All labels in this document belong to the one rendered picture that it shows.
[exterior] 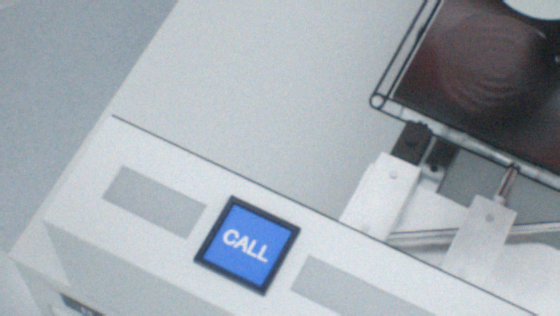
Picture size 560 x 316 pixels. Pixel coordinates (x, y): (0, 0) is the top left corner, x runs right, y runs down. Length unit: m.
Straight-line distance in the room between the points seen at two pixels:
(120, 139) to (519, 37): 0.34
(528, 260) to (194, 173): 0.27
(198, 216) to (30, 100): 1.20
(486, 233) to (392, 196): 0.08
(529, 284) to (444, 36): 0.22
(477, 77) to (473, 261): 0.16
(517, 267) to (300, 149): 0.22
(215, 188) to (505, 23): 0.30
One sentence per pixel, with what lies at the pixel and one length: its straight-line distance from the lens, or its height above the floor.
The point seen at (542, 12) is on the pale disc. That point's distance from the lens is 1.02.
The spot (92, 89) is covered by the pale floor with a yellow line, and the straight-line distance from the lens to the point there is 2.02.
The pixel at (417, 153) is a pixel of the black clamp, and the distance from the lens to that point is 0.93.
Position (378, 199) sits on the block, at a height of 0.91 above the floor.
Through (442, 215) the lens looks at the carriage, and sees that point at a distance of 0.94.
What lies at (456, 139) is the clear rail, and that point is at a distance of 0.95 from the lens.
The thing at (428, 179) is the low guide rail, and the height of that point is 0.85.
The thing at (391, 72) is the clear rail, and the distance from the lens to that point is 0.97.
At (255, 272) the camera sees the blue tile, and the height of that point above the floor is 0.96.
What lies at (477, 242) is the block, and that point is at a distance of 0.91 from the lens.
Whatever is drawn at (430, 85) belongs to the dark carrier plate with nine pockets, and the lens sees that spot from 0.97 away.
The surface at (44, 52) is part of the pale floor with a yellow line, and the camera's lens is 2.07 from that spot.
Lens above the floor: 1.73
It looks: 63 degrees down
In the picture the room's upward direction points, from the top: 3 degrees clockwise
